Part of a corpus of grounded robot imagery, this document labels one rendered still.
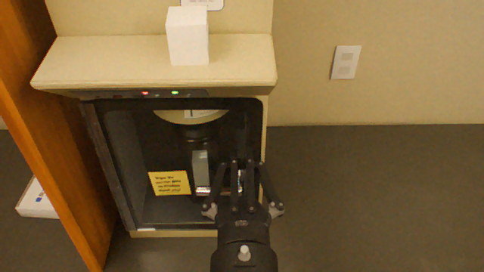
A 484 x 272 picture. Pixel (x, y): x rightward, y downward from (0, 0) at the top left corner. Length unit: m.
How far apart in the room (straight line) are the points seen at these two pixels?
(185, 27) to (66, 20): 0.20
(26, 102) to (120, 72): 0.19
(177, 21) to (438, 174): 0.94
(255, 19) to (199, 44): 0.11
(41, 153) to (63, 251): 0.42
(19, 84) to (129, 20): 0.19
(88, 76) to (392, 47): 0.88
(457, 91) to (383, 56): 0.30
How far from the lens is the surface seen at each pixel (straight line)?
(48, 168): 0.74
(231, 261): 0.52
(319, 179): 1.15
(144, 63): 0.56
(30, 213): 1.17
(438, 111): 1.44
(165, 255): 1.01
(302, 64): 1.18
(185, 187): 0.84
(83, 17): 0.63
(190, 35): 0.52
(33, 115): 0.70
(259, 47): 0.58
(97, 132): 0.76
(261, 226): 0.57
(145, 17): 0.61
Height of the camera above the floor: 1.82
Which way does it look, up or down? 45 degrees down
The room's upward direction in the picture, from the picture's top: straight up
